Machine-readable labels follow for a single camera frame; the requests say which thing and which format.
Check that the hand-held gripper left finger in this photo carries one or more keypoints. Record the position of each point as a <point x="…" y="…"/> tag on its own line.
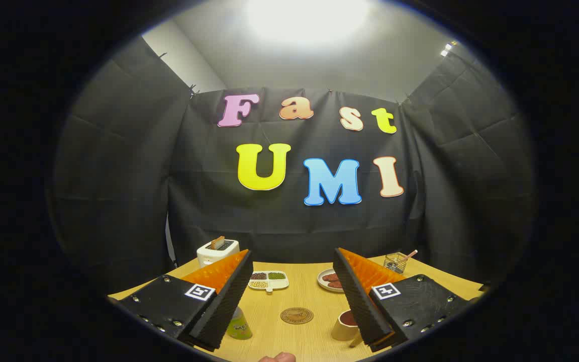
<point x="224" y="301"/>

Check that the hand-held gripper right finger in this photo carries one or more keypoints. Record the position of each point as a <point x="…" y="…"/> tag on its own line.
<point x="357" y="301"/>

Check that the silver green juice bottle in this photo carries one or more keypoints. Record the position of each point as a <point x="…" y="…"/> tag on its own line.
<point x="240" y="327"/>

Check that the round cork coaster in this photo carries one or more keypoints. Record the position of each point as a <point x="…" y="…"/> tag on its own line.
<point x="296" y="315"/>

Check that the brown meat piece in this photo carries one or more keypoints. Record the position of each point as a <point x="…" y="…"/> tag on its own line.
<point x="336" y="284"/>
<point x="330" y="277"/>

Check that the white round plate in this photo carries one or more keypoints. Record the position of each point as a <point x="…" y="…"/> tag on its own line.
<point x="322" y="282"/>

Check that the white toaster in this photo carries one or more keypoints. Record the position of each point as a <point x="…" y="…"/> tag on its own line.
<point x="209" y="257"/>

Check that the white divided bean dish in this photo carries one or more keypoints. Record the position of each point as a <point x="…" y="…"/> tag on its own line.
<point x="268" y="280"/>

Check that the toast slice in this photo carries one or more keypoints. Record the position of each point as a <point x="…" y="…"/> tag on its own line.
<point x="217" y="243"/>

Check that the pink straw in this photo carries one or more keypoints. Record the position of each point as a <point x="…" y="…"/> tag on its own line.
<point x="410" y="255"/>

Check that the wooden table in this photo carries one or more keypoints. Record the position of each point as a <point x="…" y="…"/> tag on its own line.
<point x="299" y="342"/>

